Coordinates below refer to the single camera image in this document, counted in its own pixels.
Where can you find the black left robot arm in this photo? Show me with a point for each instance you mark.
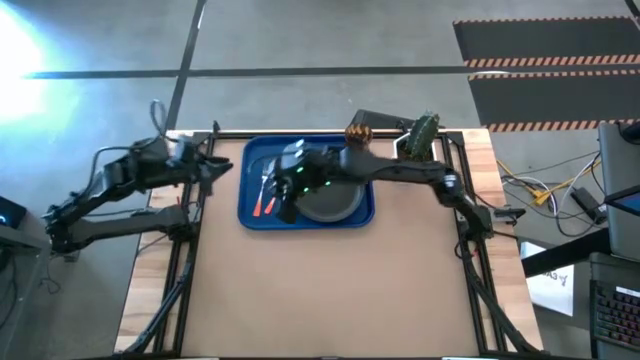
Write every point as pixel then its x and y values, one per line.
pixel 125 225

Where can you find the black aluminium table frame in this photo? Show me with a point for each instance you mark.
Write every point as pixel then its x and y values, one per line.
pixel 230 133

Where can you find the amber faceted plastic cup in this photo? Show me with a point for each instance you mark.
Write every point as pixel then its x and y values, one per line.
pixel 359 135

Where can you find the black power adapter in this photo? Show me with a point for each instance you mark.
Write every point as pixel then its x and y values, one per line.
pixel 585 200

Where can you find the black angular floor object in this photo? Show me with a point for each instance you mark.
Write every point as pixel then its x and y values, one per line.
pixel 375 120

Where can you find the white printed paper bag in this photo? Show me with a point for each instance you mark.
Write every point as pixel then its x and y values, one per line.
pixel 550 295

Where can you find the backlit mechanical keyboard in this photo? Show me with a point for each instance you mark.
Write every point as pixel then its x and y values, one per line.
pixel 617 317

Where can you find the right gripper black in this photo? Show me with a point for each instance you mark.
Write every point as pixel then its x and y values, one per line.
pixel 305 167

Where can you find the black device with blue light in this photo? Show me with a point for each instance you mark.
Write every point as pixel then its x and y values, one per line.
pixel 12 212

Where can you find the blue plastic tray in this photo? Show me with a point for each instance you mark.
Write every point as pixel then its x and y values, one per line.
pixel 246 150

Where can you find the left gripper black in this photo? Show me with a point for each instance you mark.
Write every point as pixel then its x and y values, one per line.
pixel 192 160

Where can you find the black hazard-striped floor mat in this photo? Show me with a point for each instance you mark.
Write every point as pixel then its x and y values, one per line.
pixel 550 100
pixel 545 40

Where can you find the green cactus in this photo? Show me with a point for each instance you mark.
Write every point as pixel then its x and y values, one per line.
pixel 422 137

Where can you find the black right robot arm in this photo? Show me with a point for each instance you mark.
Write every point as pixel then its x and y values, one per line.
pixel 400 170

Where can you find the black desk leg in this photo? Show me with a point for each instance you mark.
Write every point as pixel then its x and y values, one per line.
pixel 565 255

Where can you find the dark grey equipment case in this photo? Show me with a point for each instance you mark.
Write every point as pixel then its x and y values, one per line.
pixel 620 165

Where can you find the black round plate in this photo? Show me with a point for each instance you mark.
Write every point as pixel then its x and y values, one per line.
pixel 335 202

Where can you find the black-framed blue screen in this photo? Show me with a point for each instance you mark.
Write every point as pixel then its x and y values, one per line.
pixel 627 202

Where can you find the grey metal desk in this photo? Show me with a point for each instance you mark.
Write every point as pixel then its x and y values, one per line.
pixel 25 241

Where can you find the tan table mat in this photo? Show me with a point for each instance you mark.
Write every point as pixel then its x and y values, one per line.
pixel 325 300

